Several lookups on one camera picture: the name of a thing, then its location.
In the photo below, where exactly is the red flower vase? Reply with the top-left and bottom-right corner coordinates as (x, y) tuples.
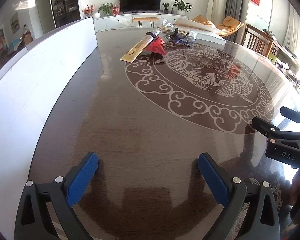
(81, 4), (95, 18)

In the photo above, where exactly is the white standing air conditioner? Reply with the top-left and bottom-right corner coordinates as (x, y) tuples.
(205, 0), (226, 25)

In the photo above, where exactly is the black glass display cabinet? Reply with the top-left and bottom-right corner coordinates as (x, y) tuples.
(50, 0), (81, 28)

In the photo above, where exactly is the green potted plant right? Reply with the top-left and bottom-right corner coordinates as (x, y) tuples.
(173, 0), (193, 16)

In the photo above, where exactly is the wall painting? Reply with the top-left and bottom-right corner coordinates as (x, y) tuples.
(10, 12), (20, 34)

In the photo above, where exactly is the white tv cabinet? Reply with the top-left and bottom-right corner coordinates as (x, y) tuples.
(93, 13), (190, 32)

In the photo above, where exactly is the grey curtain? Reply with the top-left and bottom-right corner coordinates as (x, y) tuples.
(225, 0), (249, 44)

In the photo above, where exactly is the black television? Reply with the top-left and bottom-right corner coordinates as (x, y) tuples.
(119, 0), (161, 12)

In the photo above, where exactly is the flat white cardboard sheet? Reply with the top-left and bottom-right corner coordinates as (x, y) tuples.
(174, 18), (226, 45)

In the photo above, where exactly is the green potted plant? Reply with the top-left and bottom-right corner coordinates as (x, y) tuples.
(97, 3), (113, 17)
(173, 0), (193, 16)

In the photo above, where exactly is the green potted plant left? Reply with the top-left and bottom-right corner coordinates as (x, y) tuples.
(97, 3), (113, 17)

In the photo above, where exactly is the white cardboard box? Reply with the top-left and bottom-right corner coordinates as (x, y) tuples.
(0, 18), (97, 239)

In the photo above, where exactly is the wooden chair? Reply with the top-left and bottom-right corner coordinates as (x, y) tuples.
(241, 24), (299, 68)

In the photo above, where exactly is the small potted plant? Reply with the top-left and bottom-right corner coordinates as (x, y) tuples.
(162, 3), (170, 14)

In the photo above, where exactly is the gold cosmetic tube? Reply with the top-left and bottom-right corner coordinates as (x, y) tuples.
(120, 28), (162, 63)

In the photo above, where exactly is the bag of wooden chopsticks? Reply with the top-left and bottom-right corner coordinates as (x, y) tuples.
(155, 17), (198, 42)

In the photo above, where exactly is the small wooden bench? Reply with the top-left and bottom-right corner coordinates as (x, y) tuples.
(133, 17), (159, 28)

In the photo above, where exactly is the red snack packet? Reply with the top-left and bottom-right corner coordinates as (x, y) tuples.
(145, 36), (166, 55)

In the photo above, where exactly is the orange lounge chair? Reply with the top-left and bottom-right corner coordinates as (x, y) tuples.
(191, 15), (244, 37)

